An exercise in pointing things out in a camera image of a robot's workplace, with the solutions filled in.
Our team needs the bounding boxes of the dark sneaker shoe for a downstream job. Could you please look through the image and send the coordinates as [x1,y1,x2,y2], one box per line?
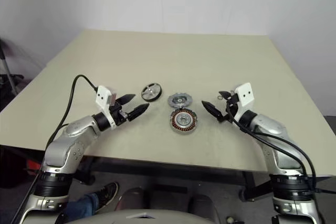
[92,182,120,209]

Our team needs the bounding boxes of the black metal table frame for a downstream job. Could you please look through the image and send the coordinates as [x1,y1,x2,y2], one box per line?
[0,145,336,204]

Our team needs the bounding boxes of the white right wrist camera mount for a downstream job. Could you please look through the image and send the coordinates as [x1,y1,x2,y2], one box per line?
[234,82,255,121]

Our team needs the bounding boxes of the grey toothed motor plate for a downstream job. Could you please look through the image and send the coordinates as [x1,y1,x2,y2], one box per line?
[167,92,194,109]

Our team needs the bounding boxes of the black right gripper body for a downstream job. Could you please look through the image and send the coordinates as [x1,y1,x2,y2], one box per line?
[222,93,239,124]

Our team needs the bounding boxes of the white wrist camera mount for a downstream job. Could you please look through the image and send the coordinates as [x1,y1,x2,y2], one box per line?
[234,82,255,121]
[96,85,118,131]

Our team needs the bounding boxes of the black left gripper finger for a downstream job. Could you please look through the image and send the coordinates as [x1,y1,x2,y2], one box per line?
[117,93,137,105]
[127,103,151,122]

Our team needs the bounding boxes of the blue jeans leg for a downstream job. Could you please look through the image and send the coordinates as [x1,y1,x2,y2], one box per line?
[66,192,100,222]

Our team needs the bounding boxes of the dark rounded shape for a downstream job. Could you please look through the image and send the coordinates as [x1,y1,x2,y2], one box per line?
[116,187,148,216]
[187,194,221,222]

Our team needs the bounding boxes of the motor stator with copper windings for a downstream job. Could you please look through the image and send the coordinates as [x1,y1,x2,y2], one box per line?
[169,106,199,135]

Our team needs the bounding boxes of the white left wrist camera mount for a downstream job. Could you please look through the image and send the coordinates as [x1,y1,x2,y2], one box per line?
[96,85,118,131]

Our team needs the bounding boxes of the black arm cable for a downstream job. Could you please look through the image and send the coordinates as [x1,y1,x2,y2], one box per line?
[225,103,336,196]
[12,74,99,224]

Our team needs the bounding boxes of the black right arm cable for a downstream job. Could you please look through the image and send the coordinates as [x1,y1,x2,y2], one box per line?
[225,103,336,196]

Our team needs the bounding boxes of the black spoked motor rotor cap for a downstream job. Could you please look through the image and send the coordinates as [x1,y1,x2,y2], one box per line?
[141,82,163,103]

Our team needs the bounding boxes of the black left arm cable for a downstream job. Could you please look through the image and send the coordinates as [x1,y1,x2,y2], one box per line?
[12,74,99,224]

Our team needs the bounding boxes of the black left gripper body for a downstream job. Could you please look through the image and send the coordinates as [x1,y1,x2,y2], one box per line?
[109,102,130,127]

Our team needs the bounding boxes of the red object under table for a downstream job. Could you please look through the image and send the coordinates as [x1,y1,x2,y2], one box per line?
[25,159,43,173]

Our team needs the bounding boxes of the grey robot torso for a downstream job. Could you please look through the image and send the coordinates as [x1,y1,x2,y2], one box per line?
[62,209,211,224]

